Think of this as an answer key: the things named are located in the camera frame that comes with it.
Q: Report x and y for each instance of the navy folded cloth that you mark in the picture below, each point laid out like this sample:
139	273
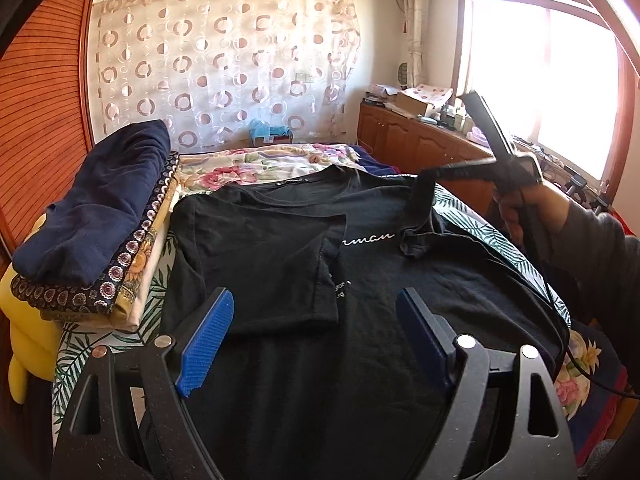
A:
100	200

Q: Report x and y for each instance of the wooden cabinet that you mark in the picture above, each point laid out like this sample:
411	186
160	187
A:
400	135

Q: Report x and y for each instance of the small round fan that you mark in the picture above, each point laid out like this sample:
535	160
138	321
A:
402	75

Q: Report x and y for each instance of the yellow pillow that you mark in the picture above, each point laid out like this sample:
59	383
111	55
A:
30	340

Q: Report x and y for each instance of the leaf-print blanket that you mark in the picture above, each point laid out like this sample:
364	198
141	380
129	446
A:
75	360

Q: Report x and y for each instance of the pink white bundle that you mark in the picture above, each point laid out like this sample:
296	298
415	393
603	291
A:
479	134

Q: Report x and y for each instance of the yellow floral folded cloth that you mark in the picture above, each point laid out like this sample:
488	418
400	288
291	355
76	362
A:
135	270

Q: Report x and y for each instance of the dark flower-trim folded cloth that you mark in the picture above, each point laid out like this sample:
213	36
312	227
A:
60	296

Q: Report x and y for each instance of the beige window curtain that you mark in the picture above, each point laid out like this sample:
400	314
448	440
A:
415	20

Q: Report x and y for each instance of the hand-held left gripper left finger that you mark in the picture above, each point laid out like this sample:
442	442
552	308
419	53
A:
205	340

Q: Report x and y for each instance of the navy floral quilt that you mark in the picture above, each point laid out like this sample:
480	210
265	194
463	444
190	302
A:
585	360

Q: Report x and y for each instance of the navy blue cloth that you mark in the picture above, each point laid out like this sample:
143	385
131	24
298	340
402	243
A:
380	162

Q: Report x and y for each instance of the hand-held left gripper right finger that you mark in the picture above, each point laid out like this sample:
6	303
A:
425	340

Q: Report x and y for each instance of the cardboard box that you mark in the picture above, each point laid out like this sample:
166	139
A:
415	102

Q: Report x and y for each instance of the floral bed sheet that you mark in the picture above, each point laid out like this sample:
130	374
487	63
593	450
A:
260	165

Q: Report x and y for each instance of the circle-pattern sheer curtain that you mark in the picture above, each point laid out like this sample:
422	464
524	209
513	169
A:
225	60

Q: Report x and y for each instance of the black t-shirt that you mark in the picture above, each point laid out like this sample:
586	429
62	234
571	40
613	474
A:
380	310

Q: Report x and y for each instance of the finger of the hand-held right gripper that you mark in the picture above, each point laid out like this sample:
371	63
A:
460	166

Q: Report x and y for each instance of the person's right hand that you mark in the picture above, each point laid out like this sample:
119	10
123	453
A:
540	215

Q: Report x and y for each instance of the row of small bottles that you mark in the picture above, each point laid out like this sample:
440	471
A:
455	117

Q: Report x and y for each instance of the window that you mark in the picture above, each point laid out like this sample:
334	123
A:
550	70

